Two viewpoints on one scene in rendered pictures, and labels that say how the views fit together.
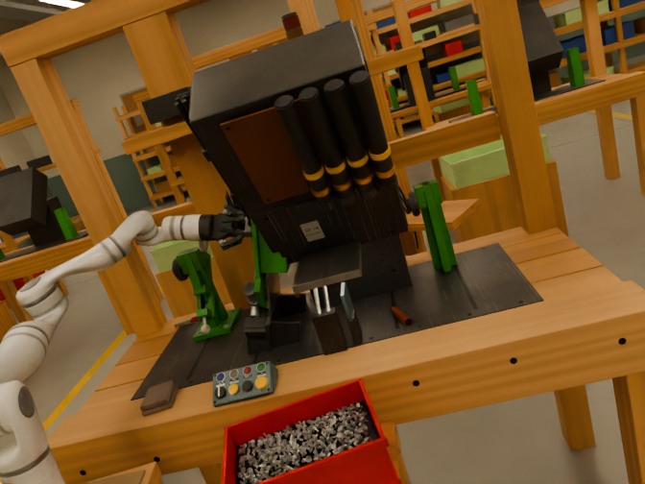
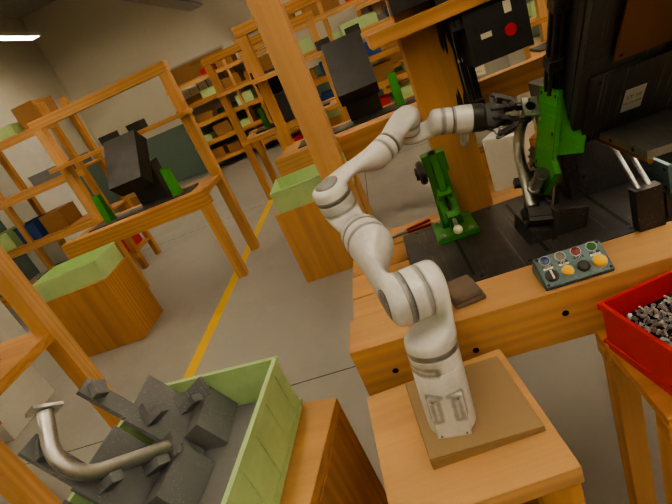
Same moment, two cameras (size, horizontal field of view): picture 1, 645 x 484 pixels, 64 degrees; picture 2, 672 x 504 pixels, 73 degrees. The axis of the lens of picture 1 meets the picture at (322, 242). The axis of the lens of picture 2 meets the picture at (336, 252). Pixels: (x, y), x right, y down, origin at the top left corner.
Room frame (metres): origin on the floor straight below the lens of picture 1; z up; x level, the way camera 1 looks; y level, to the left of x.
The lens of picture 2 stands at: (0.23, 0.73, 1.56)
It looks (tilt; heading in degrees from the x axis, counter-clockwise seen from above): 23 degrees down; 2
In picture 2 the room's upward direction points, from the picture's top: 24 degrees counter-clockwise
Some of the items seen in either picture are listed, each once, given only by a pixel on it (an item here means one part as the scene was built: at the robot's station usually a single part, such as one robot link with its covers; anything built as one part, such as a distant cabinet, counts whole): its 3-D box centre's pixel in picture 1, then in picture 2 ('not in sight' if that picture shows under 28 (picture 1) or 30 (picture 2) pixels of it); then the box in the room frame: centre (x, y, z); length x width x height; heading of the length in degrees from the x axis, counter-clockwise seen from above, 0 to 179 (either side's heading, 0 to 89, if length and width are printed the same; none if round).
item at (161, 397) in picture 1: (159, 397); (463, 290); (1.20, 0.52, 0.91); 0.10 x 0.08 x 0.03; 178
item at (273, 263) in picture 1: (271, 245); (560, 125); (1.33, 0.13, 1.17); 0.13 x 0.12 x 0.20; 81
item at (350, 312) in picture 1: (350, 311); (659, 186); (1.21, -0.01, 0.97); 0.10 x 0.02 x 0.14; 171
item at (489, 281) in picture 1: (328, 318); (594, 205); (1.38, 0.05, 0.89); 1.10 x 0.42 x 0.02; 81
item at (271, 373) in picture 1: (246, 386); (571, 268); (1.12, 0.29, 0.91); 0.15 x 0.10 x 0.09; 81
